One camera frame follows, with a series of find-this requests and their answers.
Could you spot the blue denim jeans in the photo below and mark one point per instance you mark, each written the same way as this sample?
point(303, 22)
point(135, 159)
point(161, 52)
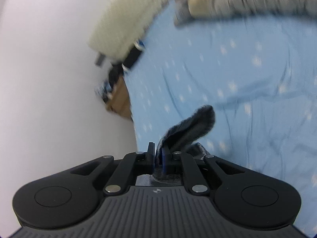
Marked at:
point(182, 138)

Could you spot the black clothes on nightstand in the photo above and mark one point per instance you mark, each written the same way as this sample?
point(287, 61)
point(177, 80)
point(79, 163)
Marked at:
point(115, 72)

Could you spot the blue white packet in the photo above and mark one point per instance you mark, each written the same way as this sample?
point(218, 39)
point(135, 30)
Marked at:
point(104, 91)

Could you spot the light blue star bedsheet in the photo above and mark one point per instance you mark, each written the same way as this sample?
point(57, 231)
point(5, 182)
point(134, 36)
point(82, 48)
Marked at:
point(258, 73)

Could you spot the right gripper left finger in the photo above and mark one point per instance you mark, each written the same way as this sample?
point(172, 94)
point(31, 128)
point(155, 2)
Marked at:
point(129, 168)

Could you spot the wooden nightstand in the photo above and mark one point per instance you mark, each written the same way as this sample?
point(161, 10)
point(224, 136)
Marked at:
point(119, 103)

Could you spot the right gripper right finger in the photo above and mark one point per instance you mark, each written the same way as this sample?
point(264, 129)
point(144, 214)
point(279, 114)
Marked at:
point(184, 165)

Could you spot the cream quilted headboard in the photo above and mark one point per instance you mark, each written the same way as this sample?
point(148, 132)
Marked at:
point(122, 24)

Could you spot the black rolled cloth bundle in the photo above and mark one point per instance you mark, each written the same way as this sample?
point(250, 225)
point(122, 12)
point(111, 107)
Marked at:
point(133, 55)

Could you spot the grey wall socket plate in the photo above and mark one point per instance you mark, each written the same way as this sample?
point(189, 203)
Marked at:
point(100, 59)

